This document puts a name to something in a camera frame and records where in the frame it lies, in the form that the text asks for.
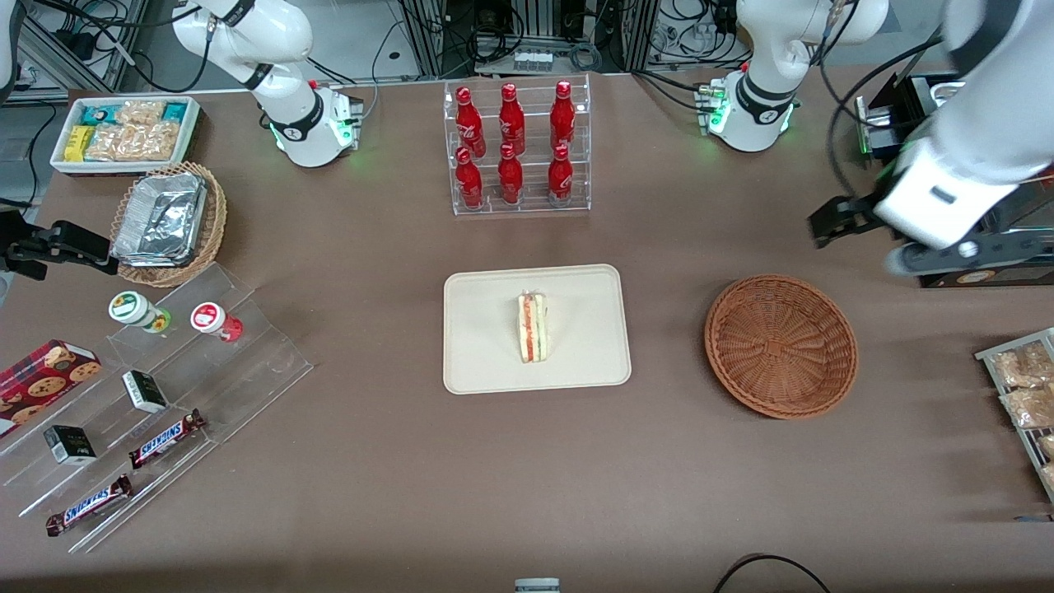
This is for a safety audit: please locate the triangle sandwich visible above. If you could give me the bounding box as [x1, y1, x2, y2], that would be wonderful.
[516, 288, 550, 364]

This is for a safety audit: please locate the black tray holder box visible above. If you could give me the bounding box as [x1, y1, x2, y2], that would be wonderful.
[855, 72, 1054, 289]

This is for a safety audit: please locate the brown round wicker basket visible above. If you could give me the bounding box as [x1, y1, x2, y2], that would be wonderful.
[704, 274, 859, 420]

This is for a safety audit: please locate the light oval wicker basket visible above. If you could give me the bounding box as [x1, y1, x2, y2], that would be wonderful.
[110, 161, 228, 288]

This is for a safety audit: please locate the beige plastic tray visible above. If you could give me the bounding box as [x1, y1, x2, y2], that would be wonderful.
[443, 264, 632, 395]

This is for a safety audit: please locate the stack of foil trays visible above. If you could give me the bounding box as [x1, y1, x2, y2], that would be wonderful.
[111, 171, 208, 268]

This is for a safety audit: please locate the white cup with green lid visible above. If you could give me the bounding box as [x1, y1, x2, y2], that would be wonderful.
[109, 291, 172, 334]

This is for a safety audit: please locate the large clear rice cracker bag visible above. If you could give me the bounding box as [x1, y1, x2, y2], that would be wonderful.
[85, 122, 181, 162]

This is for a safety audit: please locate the red plaid cookie box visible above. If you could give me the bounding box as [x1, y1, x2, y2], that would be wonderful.
[0, 339, 103, 438]

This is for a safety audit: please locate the small clear rice cracker bag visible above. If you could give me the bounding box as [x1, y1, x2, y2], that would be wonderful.
[115, 100, 167, 127]

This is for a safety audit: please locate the white cup with red lid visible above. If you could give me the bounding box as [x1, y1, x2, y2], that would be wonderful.
[191, 302, 244, 343]

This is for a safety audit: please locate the white plastic snack bin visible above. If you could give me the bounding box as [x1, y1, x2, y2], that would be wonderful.
[49, 95, 203, 178]

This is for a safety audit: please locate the small black box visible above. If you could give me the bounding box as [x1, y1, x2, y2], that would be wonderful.
[122, 370, 169, 414]
[44, 425, 98, 467]

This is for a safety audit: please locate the clear bag of crackers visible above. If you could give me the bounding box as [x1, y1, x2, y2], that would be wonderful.
[991, 342, 1054, 389]
[1000, 385, 1054, 430]

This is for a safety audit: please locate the clear acrylic stepped display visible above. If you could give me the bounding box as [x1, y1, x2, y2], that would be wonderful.
[0, 262, 315, 554]

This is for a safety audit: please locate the Snickers chocolate bar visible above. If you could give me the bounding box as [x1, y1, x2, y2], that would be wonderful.
[128, 409, 207, 470]
[45, 474, 133, 538]

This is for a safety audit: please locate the red cola bottle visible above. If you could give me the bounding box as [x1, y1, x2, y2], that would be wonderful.
[497, 142, 525, 205]
[548, 144, 574, 207]
[455, 147, 484, 209]
[455, 86, 487, 157]
[549, 80, 576, 152]
[499, 82, 526, 156]

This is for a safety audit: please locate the clear acrylic bottle rack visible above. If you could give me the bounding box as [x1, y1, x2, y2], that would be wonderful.
[443, 72, 592, 217]

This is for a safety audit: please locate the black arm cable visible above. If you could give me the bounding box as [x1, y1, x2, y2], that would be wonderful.
[826, 33, 948, 200]

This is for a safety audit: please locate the metal wire rack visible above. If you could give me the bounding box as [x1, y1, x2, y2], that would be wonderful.
[976, 328, 1054, 505]

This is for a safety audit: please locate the black cable loop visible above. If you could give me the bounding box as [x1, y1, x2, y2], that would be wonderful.
[712, 554, 832, 593]

